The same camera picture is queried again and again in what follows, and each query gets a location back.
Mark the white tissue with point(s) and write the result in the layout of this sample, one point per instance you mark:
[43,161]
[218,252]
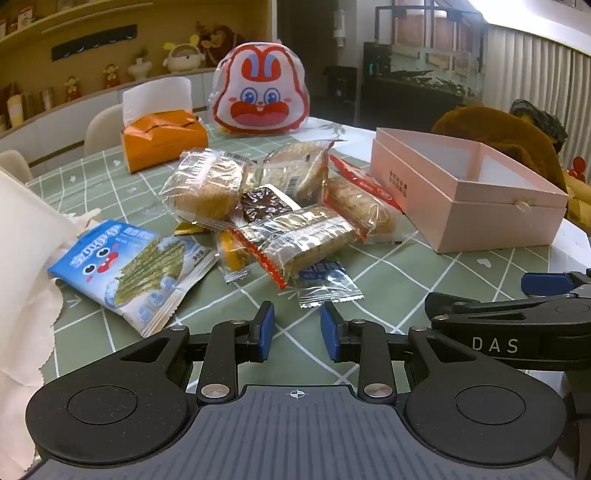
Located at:
[157,97]

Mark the brown fur coat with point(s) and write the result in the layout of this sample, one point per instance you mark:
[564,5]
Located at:
[508,138]

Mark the wall shelf unit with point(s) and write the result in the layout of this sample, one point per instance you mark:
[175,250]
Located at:
[152,23]

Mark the small red toy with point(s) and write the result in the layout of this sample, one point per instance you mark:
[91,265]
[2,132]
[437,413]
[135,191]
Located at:
[577,168]

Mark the small black appliance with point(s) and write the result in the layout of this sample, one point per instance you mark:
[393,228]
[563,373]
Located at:
[341,92]

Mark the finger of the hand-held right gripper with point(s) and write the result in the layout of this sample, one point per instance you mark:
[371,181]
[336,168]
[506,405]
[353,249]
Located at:
[485,309]
[547,284]

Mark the green checkered tablecloth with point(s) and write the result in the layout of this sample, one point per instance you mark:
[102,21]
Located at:
[406,277]

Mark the white vase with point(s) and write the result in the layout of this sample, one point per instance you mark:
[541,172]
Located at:
[138,69]

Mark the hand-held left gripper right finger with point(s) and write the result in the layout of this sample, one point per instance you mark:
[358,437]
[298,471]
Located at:
[330,334]

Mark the brown lion plush toy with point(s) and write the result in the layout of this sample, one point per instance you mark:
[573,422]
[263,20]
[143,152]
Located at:
[217,41]

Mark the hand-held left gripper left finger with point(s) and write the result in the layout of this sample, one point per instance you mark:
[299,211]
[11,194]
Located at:
[265,332]

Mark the dark fuzzy cloth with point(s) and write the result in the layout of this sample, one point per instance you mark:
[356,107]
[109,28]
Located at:
[540,120]

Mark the red white rabbit face bag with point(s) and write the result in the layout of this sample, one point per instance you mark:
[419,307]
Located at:
[258,92]

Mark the dark brown snack packet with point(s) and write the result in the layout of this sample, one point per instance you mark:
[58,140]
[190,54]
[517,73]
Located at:
[268,203]

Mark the red snack packet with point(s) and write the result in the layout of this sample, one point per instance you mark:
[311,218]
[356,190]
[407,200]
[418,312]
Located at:
[364,177]

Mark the orange tissue box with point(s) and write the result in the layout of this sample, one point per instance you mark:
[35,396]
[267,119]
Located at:
[161,143]

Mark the red-edged clear cracker packet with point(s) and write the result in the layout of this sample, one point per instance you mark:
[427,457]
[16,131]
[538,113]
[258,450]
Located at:
[300,240]

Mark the white chair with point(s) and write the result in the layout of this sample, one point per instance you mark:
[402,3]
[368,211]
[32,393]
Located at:
[101,131]
[14,164]

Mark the small yellow snack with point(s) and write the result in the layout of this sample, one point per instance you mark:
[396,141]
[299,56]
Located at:
[233,254]

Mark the white curtain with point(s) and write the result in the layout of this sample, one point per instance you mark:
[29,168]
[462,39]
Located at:
[531,69]

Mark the clear cake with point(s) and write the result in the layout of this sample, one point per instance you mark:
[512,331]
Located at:
[295,166]
[207,189]

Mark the black cabinet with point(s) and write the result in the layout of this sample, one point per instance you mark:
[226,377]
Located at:
[401,101]

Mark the dark wall plaque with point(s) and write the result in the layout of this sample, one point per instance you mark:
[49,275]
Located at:
[92,44]

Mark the small blue candy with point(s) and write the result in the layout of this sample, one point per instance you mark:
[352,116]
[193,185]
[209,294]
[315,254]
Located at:
[328,281]

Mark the white wall device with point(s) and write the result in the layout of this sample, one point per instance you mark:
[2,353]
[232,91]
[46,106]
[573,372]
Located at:
[340,27]

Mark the cream cloth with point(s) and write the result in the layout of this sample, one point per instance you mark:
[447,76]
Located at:
[23,277]

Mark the yellow cloth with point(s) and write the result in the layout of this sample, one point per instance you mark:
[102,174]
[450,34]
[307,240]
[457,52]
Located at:
[579,198]

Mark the white round plush figure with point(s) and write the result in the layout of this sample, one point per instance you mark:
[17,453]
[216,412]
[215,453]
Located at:
[184,60]

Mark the pink cardboard box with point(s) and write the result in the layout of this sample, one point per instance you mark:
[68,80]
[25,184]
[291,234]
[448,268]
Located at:
[498,217]

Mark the blue seaweed snack packet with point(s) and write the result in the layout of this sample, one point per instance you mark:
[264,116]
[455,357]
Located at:
[134,272]

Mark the small red figurine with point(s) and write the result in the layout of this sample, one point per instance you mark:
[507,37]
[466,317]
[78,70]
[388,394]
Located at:
[111,76]
[73,90]

